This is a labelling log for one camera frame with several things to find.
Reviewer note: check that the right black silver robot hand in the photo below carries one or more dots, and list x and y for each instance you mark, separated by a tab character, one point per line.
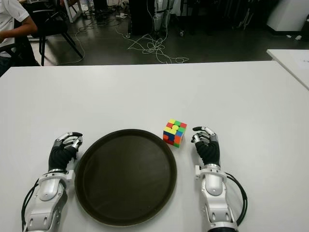
210	152

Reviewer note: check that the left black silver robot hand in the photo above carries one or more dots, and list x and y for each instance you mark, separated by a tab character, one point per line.
59	154

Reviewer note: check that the multicoloured Rubik's cube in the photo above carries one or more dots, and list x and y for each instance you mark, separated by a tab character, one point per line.
175	135

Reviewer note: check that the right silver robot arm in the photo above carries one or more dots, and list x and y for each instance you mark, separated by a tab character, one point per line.
213	186

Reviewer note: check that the dark brown round plate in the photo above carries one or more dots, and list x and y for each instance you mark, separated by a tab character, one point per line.
125	178

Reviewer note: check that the black office chair with armrest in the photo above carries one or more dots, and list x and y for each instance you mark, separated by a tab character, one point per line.
26	53

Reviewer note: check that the white neighbouring table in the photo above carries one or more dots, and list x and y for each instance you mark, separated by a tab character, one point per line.
292	62

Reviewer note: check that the black chair with slanted legs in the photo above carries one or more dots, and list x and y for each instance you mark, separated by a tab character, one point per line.
49	26

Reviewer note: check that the silver humanoid robot legs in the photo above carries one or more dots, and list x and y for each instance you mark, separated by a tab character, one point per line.
160	17

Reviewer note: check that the seated person in white shirt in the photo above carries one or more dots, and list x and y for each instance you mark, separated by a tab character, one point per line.
12	14

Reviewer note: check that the black cabinet on casters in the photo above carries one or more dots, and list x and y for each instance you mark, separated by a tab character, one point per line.
141	17

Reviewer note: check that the white cabinet with black base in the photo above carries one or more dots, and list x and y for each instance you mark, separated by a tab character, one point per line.
287	14

